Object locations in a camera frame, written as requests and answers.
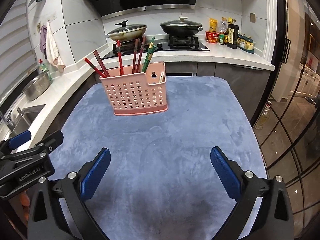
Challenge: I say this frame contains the steel mixing bowl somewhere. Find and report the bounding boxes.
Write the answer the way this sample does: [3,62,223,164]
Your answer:
[22,70,50,101]

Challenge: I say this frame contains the dark maroon chopstick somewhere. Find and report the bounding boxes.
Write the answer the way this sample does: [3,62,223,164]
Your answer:
[136,36,146,73]
[132,38,139,74]

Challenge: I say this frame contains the pink perforated utensil basket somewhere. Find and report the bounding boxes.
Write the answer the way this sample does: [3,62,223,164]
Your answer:
[100,62,168,116]

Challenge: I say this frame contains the red instant noodle cup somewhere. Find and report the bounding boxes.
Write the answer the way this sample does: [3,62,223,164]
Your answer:
[206,31,219,43]

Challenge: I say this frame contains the clear plastic oil bottle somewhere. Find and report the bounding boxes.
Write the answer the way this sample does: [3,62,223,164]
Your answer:
[218,17,228,34]

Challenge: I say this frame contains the green dish soap bottle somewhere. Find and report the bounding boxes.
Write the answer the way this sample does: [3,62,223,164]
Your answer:
[39,59,52,82]

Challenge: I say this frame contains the stainless steel sink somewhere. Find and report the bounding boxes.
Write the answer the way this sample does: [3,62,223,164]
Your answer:
[9,105,45,138]

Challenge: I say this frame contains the chrome faucet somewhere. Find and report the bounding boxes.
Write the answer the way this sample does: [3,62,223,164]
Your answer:
[0,107,23,131]

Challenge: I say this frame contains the blue plush table mat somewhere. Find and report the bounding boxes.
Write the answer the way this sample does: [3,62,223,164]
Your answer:
[50,76,266,239]

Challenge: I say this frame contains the black wok with lid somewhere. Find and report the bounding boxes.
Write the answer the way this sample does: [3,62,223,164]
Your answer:
[160,16,203,37]

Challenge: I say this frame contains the purple hanging cloth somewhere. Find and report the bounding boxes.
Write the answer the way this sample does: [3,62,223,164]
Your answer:
[40,25,47,59]

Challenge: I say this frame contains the bottle on floor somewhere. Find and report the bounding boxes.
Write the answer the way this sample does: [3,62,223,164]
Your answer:
[254,101,272,130]

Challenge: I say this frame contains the green tray of jars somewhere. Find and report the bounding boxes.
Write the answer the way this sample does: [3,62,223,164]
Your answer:
[237,33,254,54]

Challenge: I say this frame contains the white hanging towel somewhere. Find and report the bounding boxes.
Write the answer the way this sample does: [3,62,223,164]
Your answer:
[46,21,66,73]

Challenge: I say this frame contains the small gold spoon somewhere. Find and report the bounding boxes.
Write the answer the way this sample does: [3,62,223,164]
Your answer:
[159,72,165,83]

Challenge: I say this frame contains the white window blinds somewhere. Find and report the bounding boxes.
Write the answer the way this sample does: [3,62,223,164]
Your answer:
[0,0,36,101]

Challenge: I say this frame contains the brown chopstick in basket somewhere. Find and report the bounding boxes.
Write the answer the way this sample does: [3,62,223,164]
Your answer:
[93,50,110,77]

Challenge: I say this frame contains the black gas stove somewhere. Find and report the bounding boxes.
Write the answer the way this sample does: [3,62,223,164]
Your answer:
[102,36,210,60]

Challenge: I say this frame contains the beige wok with lid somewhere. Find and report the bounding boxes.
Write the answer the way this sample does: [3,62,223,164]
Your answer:
[105,20,148,42]

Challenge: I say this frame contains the yellow seasoning packet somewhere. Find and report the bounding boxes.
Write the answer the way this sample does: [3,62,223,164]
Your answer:
[209,18,218,32]

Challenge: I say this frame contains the bright red chopstick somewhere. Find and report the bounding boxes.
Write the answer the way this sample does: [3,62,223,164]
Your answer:
[84,58,105,78]

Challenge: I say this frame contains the dark soy sauce bottle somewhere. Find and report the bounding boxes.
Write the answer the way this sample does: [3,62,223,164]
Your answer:
[227,23,239,49]

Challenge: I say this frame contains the green chopstick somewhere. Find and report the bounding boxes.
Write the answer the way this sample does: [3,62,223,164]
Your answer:
[142,36,156,73]
[142,45,156,73]

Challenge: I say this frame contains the person's left hand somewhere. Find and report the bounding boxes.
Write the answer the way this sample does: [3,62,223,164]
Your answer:
[19,192,31,221]

